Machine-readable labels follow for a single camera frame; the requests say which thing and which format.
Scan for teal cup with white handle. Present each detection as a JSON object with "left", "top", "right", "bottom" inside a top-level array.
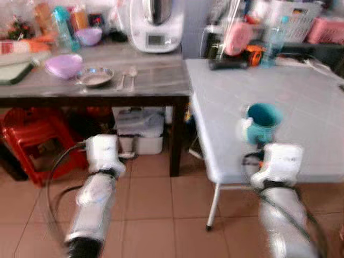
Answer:
[{"left": 235, "top": 103, "right": 283, "bottom": 146}]

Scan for white folding table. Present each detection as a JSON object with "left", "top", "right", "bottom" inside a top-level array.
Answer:
[{"left": 185, "top": 57, "right": 344, "bottom": 233}]

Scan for flat black device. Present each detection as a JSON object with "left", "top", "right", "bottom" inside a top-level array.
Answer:
[{"left": 208, "top": 53, "right": 248, "bottom": 71}]

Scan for clear plastic water bottle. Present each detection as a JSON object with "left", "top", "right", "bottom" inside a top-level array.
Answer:
[{"left": 260, "top": 16, "right": 289, "bottom": 68}]

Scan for pink plastic container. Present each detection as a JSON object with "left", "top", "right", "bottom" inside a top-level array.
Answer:
[{"left": 224, "top": 20, "right": 254, "bottom": 57}]

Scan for white storage box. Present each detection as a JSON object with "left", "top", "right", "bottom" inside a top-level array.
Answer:
[{"left": 114, "top": 107, "right": 166, "bottom": 156}]

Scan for dark wooden table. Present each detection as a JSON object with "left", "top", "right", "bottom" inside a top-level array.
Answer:
[{"left": 0, "top": 42, "right": 192, "bottom": 178}]

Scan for pink plastic basket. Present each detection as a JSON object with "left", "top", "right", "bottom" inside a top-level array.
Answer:
[{"left": 307, "top": 17, "right": 344, "bottom": 45}]

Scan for white plastic basket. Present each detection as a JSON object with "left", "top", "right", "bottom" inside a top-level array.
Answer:
[{"left": 266, "top": 0, "right": 324, "bottom": 43}]

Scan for metal spoon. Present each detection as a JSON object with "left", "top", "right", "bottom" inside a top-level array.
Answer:
[{"left": 128, "top": 66, "right": 139, "bottom": 92}]

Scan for metal fork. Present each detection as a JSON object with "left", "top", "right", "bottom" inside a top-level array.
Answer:
[{"left": 116, "top": 70, "right": 127, "bottom": 91}]

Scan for white kitchen appliance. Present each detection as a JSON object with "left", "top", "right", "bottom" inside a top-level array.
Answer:
[{"left": 125, "top": 0, "right": 185, "bottom": 54}]

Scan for round metal plate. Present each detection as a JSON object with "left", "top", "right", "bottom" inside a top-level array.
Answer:
[{"left": 76, "top": 67, "right": 115, "bottom": 88}]

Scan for small purple bowl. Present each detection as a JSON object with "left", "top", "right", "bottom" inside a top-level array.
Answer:
[{"left": 75, "top": 27, "right": 103, "bottom": 47}]

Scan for large purple bowl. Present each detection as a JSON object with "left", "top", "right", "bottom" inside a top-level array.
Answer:
[{"left": 45, "top": 53, "right": 83, "bottom": 80}]

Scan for short orange bottle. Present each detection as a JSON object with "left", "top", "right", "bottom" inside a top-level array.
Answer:
[{"left": 69, "top": 5, "right": 90, "bottom": 31}]

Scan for red plastic stool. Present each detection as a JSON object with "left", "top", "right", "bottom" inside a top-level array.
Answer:
[{"left": 0, "top": 106, "right": 88, "bottom": 187}]

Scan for teal drinking bottle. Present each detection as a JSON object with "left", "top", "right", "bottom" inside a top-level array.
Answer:
[{"left": 52, "top": 6, "right": 76, "bottom": 52}]

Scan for tall orange bottle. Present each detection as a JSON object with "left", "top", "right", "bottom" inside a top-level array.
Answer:
[{"left": 34, "top": 2, "right": 53, "bottom": 36}]

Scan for green cutting board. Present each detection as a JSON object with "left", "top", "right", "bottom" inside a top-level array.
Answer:
[{"left": 0, "top": 61, "right": 34, "bottom": 86}]

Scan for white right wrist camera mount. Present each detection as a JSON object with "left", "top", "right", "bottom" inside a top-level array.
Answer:
[{"left": 250, "top": 143, "right": 305, "bottom": 189}]

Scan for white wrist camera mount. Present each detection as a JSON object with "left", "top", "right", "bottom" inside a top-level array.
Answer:
[
  {"left": 250, "top": 143, "right": 305, "bottom": 189},
  {"left": 85, "top": 134, "right": 126, "bottom": 176}
]

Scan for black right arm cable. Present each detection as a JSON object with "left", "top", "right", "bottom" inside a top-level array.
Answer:
[{"left": 241, "top": 152, "right": 329, "bottom": 258}]

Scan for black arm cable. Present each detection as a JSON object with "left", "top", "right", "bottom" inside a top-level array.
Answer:
[
  {"left": 45, "top": 140, "right": 88, "bottom": 245},
  {"left": 241, "top": 152, "right": 329, "bottom": 258}
]

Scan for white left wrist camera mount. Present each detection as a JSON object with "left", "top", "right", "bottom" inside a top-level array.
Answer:
[{"left": 85, "top": 134, "right": 126, "bottom": 176}]

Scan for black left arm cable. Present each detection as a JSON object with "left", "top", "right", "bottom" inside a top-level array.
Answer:
[{"left": 45, "top": 140, "right": 88, "bottom": 245}]

